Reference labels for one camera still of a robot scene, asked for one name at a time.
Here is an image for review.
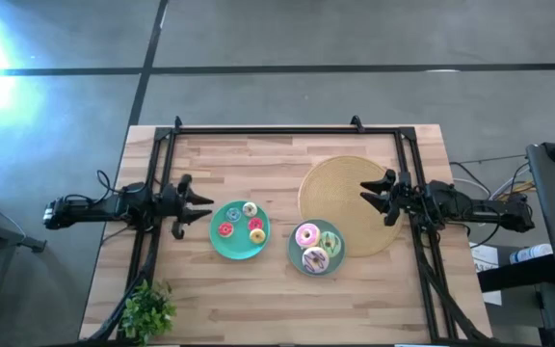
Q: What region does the black shelf bar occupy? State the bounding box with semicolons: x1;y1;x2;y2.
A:
477;267;555;293

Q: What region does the white cable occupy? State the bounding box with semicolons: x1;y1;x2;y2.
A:
453;176;493;194

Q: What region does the bright teal round plate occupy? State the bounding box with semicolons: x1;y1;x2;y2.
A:
208;200;272;261

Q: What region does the large pink iced donut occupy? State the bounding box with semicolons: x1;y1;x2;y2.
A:
295;223;322;250

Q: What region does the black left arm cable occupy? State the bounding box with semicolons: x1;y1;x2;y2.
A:
96;169;132;195

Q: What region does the white paper sheet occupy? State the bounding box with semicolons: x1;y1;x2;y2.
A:
468;240;503;307

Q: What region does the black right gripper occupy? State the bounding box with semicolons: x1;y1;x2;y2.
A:
359;168;428;227

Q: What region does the green potted plant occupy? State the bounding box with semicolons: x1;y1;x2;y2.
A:
119;279;178;346

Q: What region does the large mint green iced donut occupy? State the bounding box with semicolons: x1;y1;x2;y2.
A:
318;230;343;258

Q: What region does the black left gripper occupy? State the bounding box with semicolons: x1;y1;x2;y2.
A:
154;173;215;241

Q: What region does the white bottle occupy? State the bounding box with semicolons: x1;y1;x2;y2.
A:
508;243;554;265

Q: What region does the yellow cable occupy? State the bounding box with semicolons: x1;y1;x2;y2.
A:
498;180;537;197

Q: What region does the large white chocolate-drizzled donut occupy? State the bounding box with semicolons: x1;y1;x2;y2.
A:
301;246;330;276

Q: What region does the round woven tan placemat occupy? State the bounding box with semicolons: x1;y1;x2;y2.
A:
298;154;407;258

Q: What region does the black metal table frame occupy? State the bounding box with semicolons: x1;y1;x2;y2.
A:
87;125;489;344

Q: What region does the dull grey-blue round plate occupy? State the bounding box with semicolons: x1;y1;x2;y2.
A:
286;219;348;278

